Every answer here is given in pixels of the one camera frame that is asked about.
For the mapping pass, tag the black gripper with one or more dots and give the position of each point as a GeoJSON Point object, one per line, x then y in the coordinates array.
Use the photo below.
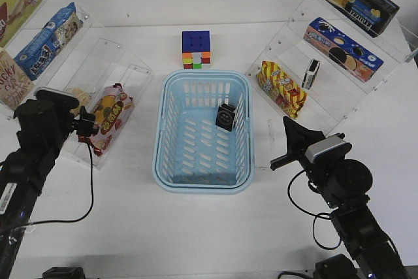
{"type": "Point", "coordinates": [305, 143]}
{"type": "Point", "coordinates": [85, 125]}

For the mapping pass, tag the multicolour puzzle cube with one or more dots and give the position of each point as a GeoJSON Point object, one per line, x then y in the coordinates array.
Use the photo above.
{"type": "Point", "coordinates": [196, 49]}

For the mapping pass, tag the yellow biscuit box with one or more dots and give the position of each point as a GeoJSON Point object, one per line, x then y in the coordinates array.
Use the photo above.
{"type": "Point", "coordinates": [14, 14]}

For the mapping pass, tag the right clear acrylic shelf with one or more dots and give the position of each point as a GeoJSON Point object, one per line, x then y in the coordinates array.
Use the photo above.
{"type": "Point", "coordinates": [335, 94]}

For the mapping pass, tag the black blue cracker box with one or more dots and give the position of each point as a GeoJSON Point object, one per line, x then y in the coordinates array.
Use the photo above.
{"type": "Point", "coordinates": [372, 16]}

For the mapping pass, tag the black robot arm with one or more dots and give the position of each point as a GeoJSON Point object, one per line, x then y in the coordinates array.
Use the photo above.
{"type": "Point", "coordinates": [343, 184]}
{"type": "Point", "coordinates": [44, 127]}

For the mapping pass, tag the clear acrylic shelf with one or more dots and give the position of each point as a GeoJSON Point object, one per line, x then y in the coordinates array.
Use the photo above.
{"type": "Point", "coordinates": [335, 94]}
{"type": "Point", "coordinates": [91, 61]}

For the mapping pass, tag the left clear acrylic shelf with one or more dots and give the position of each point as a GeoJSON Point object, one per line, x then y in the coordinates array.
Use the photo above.
{"type": "Point", "coordinates": [91, 61]}

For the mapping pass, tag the beige Pocky box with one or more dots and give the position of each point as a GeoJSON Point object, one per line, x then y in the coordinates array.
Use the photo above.
{"type": "Point", "coordinates": [15, 84]}

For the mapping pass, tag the black white tissue pack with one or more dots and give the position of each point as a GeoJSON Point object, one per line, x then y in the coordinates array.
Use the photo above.
{"type": "Point", "coordinates": [225, 116]}
{"type": "Point", "coordinates": [310, 74]}

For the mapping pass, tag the pink yellow snack bag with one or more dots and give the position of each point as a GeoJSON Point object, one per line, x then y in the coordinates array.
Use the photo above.
{"type": "Point", "coordinates": [112, 112]}

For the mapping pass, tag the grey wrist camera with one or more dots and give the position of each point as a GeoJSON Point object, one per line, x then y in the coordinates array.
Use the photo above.
{"type": "Point", "coordinates": [58, 97]}
{"type": "Point", "coordinates": [324, 146]}

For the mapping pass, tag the blue cookie bag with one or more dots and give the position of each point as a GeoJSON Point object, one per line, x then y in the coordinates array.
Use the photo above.
{"type": "Point", "coordinates": [36, 56]}

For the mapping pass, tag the red yellow striped snack bag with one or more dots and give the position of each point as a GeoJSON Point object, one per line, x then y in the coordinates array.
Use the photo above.
{"type": "Point", "coordinates": [281, 88]}

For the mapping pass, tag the light blue plastic basket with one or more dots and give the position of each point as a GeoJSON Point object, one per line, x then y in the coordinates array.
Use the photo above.
{"type": "Point", "coordinates": [191, 153]}

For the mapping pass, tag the blue orange cookie box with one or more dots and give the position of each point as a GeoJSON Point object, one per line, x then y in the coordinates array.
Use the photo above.
{"type": "Point", "coordinates": [342, 49]}

